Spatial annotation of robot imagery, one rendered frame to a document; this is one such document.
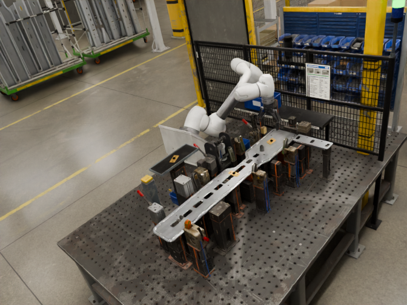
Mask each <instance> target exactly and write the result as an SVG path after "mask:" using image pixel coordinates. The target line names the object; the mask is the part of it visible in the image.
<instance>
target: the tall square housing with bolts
mask: <svg viewBox="0 0 407 305"><path fill-rule="evenodd" d="M174 183H175V186H176V190H177V193H178V194H180V196H179V197H180V201H181V204H183V203H184V202H185V201H187V200H188V199H189V198H190V197H191V196H192V195H193V193H194V190H193V186H192V182H191V179H190V178H189V177H186V176H184V175H180V176H179V177H177V178H176V179H174Z"/></svg>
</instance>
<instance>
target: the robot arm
mask: <svg viewBox="0 0 407 305"><path fill-rule="evenodd" d="M231 68H232V69H233V70H234V71H235V72H236V73H237V74H238V75H240V81H239V83H238V84H237V85H236V87H235V88H234V90H233V91H232V92H231V94H230V95H229V96H228V97H227V99H226V100H225V102H224V103H223V104H222V106H221V107H220V108H219V110H218V111H217V112H216V113H213V114H212V115H210V116H207V115H206V113H207V112H206V111H205V109H204V108H202V107H198V106H195V107H193V108H192V109H191V110H190V112H189V113H188V115H187V118H186V120H185V124H184V127H183V128H182V127H180V128H179V129H180V130H183V131H188V132H191V133H193V134H195V135H197V136H198V137H200V138H202V137H201V136H199V132H200V131H201V132H203V133H205V134H208V135H210V136H214V137H218V136H219V133H221V132H222V131H223V132H225V130H226V125H225V124H226V117H227V116H228V115H229V113H230V112H231V111H232V109H233V108H234V107H235V106H236V104H237V103H238V101H239V102H245V101H249V100H253V99H255V98H257V97H261V98H262V103H263V106H262V107H260V111H259V114H258V116H257V117H259V118H260V122H261V127H263V126H264V119H263V116H264V115H265V113H267V114H270V115H271V116H273V118H274V119H275V121H276V131H277V130H279V126H280V122H281V121H282V120H281V118H280V116H279V113H278V112H277V109H276V110H274V108H273V107H274V104H273V102H274V81H273V77H272V76H271V75H270V74H263V73H262V71H261V70H260V69H259V68H258V67H256V66H255V65H253V64H251V63H249V62H247V61H244V60H241V59H239V58H234V59H233V60H232V61H231ZM263 110H264V112H263V114H262V111H263ZM272 113H273V114H272ZM261 114H262V115H261ZM202 139H203V138H202Z"/></svg>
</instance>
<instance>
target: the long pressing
mask: <svg viewBox="0 0 407 305"><path fill-rule="evenodd" d="M296 136H297V135H296V134H294V133H290V132H287V131H283V130H277V131H276V129H273V130H271V131H270V132H269V133H268V134H266V135H265V136H264V137H262V138H261V139H260V140H259V141H258V142H256V143H255V144H254V145H253V146H252V147H250V148H249V149H248V150H246V151H245V156H246V159H245V160H243V161H242V162H241V163H240V164H238V165H237V166H236V167H234V168H227V169H225V170H223V171H222V172H221V173H220V174H219V175H217V176H216V177H215V178H214V179H212V180H211V181H210V182H209V183H207V184H206V185H205V186H204V187H203V188H201V189H200V190H199V191H197V192H196V193H195V194H194V195H192V196H191V197H190V198H189V199H188V200H187V201H185V202H184V203H183V204H181V205H180V206H179V207H178V208H177V209H175V210H174V211H173V212H172V213H171V214H169V215H168V216H167V217H165V218H164V219H163V220H162V221H161V222H159V223H158V224H157V225H156V226H155V227H154V228H153V232H154V234H156V235H157V236H159V237H160V238H162V239H163V240H165V241H167V242H173V241H175V240H176V239H178V238H179V237H180V236H181V235H182V234H183V233H184V229H185V224H184V223H185V220H186V219H189V220H190V221H191V222H192V223H194V224H195V222H197V221H198V220H199V219H200V218H201V217H203V216H204V215H205V214H206V213H207V212H208V211H209V210H210V209H211V208H213V207H214V206H215V205H216V204H218V203H219V202H220V201H221V200H222V199H223V198H224V197H225V196H226V195H228V194H229V193H230V192H231V191H232V190H233V189H234V188H235V187H237V186H238V185H239V184H240V183H241V182H242V181H244V180H245V179H246V178H247V177H248V176H249V175H250V174H251V166H252V164H253V163H256V164H257V168H258V167H259V166H260V165H262V164H264V163H266V162H269V161H270V160H271V159H273V158H274V157H275V156H276V155H277V154H278V153H280V152H281V150H282V147H283V140H284V138H288V139H289V140H288V144H290V143H291V142H292V141H293V138H295V137H296ZM271 138H274V139H275V140H276V141H275V142H274V143H272V144H268V143H267V141H269V139H271ZM260 145H263V147H264V151H260ZM256 154H259V155H258V156H257V157H253V156H254V155H256ZM249 160H252V161H251V162H250V163H246V162H247V161H249ZM242 165H244V166H245V167H244V168H243V169H242V170H241V171H239V172H238V173H239V174H240V175H239V176H238V177H236V176H234V177H233V178H231V179H230V180H229V181H228V182H226V183H223V181H224V180H226V179H227V178H228V177H229V176H231V174H229V172H230V171H234V172H235V171H236V170H238V169H239V168H240V167H241V166H242ZM220 184H221V185H223V186H222V187H221V188H219V189H218V190H217V191H216V190H214V189H215V188H216V187H217V186H219V185H220ZM228 185H229V186H228ZM210 192H212V193H213V195H211V196H210V197H209V198H208V199H205V198H204V197H205V196H206V195H208V194H209V193H210ZM199 201H202V202H203V203H202V204H201V205H199V206H198V207H197V208H194V207H193V206H194V205H196V204H197V203H198V202H199ZM189 210H191V211H192V212H191V213H190V214H189V215H187V216H186V217H184V218H183V219H180V218H179V216H180V215H184V214H185V213H186V212H187V211H189ZM176 220H181V222H179V223H178V224H177V225H176V226H175V227H171V225H172V224H173V223H174V222H175V221H176Z"/></svg>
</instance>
